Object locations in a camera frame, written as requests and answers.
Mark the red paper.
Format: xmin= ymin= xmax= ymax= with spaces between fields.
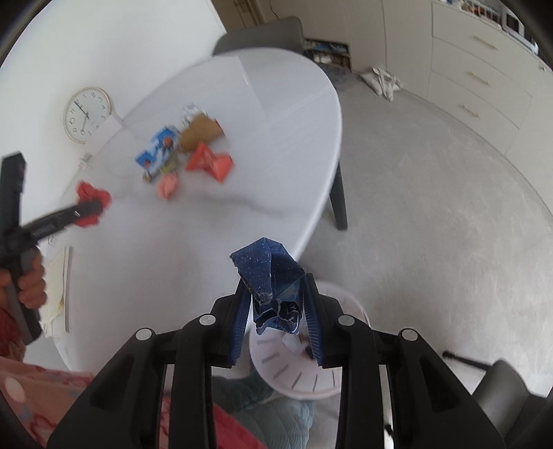
xmin=75 ymin=181 xmax=112 ymax=228

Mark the pink paper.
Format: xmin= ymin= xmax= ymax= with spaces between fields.
xmin=157 ymin=172 xmax=180 ymax=200

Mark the blue snack box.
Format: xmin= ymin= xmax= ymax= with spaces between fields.
xmin=135 ymin=126 xmax=180 ymax=177

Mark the orange red wrapper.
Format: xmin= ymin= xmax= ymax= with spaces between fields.
xmin=185 ymin=142 xmax=234 ymax=183

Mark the brown paper bag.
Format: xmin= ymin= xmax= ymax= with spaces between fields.
xmin=179 ymin=113 xmax=224 ymax=152

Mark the blue paper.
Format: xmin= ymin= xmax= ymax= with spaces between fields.
xmin=229 ymin=238 xmax=306 ymax=335

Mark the white printed paper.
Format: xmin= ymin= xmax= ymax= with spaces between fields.
xmin=181 ymin=103 xmax=205 ymax=127

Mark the white round trash bin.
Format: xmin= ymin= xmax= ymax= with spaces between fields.
xmin=247 ymin=281 xmax=372 ymax=399

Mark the person's left hand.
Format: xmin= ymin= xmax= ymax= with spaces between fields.
xmin=0 ymin=249 xmax=47 ymax=314

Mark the white paper card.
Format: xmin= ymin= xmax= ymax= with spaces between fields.
xmin=90 ymin=113 xmax=124 ymax=144

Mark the dark grey chair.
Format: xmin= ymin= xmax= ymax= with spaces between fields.
xmin=212 ymin=16 xmax=304 ymax=56

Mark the white cloth bag on floor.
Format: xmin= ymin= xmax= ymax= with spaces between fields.
xmin=360 ymin=67 xmax=402 ymax=102

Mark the white drawer cabinet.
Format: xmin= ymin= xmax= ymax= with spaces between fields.
xmin=424 ymin=0 xmax=553 ymax=156

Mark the white microwave oven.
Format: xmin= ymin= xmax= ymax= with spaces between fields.
xmin=502 ymin=8 xmax=536 ymax=46

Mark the white round wall clock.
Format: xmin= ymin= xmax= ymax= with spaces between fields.
xmin=63 ymin=87 xmax=112 ymax=144

